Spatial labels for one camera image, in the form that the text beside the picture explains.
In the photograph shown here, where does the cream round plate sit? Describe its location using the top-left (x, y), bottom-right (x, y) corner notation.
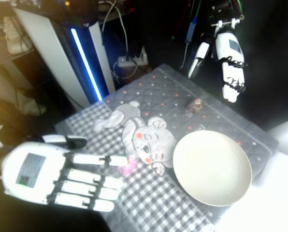
top-left (172, 130), bottom-right (253, 207)

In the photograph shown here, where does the white column with blue light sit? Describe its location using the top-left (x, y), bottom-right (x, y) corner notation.
top-left (12, 6), bottom-right (117, 109)

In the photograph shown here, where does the blue cable connector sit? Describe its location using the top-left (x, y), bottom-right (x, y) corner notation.
top-left (186, 18), bottom-right (198, 44)

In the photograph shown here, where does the white power strip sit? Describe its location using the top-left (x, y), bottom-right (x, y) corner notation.
top-left (117, 47), bottom-right (149, 67)

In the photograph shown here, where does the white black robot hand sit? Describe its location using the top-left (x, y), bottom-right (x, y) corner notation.
top-left (0, 134), bottom-right (130, 213)
top-left (187, 31), bottom-right (247, 103)

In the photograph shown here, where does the grey quilt with printed bear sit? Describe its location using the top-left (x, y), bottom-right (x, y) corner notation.
top-left (54, 63), bottom-right (279, 232)

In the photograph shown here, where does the pink candy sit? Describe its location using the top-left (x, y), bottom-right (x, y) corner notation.
top-left (116, 156), bottom-right (138, 176)

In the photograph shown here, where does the small clear snack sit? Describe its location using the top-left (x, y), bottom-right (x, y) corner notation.
top-left (186, 97), bottom-right (204, 114)

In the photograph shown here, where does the white cable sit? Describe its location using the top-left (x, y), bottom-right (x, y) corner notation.
top-left (101, 0), bottom-right (130, 58)

